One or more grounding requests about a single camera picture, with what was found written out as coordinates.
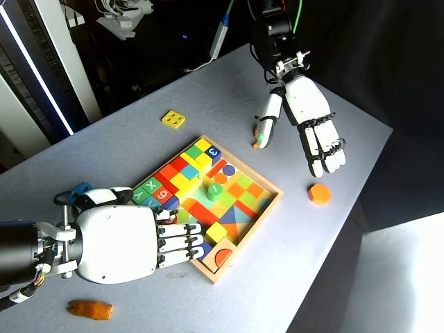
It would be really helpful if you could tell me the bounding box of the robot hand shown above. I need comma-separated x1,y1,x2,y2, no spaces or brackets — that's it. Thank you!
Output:
255,74,348,179
71,186,209,284

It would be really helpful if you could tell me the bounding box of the green cylinder block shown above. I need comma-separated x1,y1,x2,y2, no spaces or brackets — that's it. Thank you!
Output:
205,182,223,201

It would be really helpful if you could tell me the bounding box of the blue toy block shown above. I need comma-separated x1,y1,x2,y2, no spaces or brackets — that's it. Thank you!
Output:
65,182,96,202

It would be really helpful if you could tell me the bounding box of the orange hexagon block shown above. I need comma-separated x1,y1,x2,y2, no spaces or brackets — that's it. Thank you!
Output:
307,183,333,207

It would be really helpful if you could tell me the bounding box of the yellow four-hole block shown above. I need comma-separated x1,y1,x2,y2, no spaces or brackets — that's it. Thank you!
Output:
161,110,187,130

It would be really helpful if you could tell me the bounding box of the orange carrot-shaped toy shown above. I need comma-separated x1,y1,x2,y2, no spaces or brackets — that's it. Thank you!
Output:
67,300,114,321

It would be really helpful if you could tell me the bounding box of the yellow wooden cube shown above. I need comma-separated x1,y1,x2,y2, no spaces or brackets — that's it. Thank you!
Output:
205,221,229,245

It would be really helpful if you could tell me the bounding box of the wooden puzzle tray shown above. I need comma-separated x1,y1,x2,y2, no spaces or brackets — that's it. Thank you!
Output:
130,134,285,285

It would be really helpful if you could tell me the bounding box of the grey usb adapter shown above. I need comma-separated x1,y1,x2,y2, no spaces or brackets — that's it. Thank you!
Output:
209,19,231,60

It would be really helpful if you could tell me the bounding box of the white cabinet panel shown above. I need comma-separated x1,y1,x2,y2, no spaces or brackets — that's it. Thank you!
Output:
0,72,53,167

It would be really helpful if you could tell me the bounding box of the white pillar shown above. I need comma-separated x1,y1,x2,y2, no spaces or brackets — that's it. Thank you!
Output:
33,0,102,124

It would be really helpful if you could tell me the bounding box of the white cable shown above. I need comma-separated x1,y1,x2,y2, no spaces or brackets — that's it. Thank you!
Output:
182,55,216,74

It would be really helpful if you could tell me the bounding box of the black frame with light strip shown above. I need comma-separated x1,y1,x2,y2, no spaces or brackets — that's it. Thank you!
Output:
0,0,92,146

